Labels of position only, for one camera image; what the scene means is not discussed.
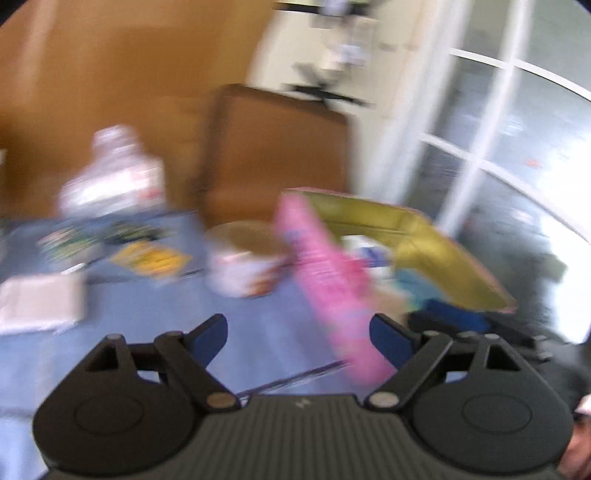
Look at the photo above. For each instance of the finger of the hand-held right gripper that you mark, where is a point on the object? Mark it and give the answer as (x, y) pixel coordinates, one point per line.
(443, 311)

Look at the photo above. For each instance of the black tape cross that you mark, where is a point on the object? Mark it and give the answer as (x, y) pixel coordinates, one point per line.
(323, 90)

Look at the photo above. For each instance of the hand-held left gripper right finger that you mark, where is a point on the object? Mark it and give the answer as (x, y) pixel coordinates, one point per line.
(392, 341)

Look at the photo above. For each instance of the white framed glass door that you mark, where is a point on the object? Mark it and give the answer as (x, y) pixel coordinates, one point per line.
(485, 138)

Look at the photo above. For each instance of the pink biscuit tin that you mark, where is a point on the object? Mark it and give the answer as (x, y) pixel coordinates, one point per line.
(323, 277)

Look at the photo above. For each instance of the dark green packet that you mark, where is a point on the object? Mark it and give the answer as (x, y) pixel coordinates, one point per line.
(136, 233)

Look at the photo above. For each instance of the white plastic tray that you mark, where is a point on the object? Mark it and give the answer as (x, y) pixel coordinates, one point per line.
(41, 300)

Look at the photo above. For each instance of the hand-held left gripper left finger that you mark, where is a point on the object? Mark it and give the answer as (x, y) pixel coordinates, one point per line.
(210, 337)

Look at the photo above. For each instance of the brown woven chair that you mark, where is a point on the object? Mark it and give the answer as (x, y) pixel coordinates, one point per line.
(277, 152)

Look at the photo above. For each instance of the blue checked tablecloth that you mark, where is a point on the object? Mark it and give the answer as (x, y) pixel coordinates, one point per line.
(138, 314)

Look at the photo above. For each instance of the labelled food can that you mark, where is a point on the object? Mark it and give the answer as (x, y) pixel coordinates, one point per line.
(235, 272)

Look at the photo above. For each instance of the yellow packet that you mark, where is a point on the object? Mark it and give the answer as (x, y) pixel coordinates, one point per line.
(150, 261)

